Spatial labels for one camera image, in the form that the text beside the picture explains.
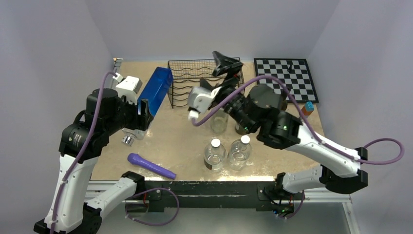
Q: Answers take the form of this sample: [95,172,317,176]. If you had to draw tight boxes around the dark green wine bottle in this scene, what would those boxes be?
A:
[281,87,290,111]

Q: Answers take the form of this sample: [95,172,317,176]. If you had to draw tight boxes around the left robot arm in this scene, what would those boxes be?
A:
[34,88,146,234]

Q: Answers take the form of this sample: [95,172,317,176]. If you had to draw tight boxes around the purple flashlight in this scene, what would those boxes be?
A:
[127,153,176,180]

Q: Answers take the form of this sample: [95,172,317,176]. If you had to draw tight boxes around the black wire wine rack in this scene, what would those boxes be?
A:
[168,59,244,108]

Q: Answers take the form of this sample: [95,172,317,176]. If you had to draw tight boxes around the olive green wine bottle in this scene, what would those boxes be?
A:
[235,122,249,135]

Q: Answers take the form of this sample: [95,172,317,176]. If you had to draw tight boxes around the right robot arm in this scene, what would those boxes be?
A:
[188,51,368,198]

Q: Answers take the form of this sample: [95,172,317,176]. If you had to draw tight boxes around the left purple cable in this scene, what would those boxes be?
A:
[48,71,123,234]

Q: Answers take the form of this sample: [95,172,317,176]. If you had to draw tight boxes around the clear bottle white cap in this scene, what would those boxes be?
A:
[228,135,252,171]
[204,138,227,173]

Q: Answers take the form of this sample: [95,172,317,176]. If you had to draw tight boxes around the blue square glass bottle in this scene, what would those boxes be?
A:
[122,67,173,146]

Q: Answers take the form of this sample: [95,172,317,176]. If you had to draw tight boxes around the black white chessboard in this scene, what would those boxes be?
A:
[254,58,319,103]

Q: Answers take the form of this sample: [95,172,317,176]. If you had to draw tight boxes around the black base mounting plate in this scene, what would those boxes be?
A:
[130,180,305,213]

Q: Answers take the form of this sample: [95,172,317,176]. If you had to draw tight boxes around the clear empty glass bottle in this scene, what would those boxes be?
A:
[210,108,228,134]

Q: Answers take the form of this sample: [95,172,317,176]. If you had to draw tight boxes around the aluminium frame rail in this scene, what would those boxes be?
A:
[82,57,360,234]

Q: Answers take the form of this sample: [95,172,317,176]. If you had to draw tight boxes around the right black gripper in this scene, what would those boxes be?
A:
[200,50,255,133]

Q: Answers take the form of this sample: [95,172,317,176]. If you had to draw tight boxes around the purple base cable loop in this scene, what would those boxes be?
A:
[124,187,180,227]

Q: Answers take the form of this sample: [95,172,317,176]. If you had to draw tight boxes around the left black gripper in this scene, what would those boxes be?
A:
[104,91,153,135]

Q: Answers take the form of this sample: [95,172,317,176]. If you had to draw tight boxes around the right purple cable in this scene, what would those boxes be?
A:
[191,74,405,166]

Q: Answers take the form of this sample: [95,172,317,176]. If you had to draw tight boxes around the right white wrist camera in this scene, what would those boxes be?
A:
[187,86,221,121]

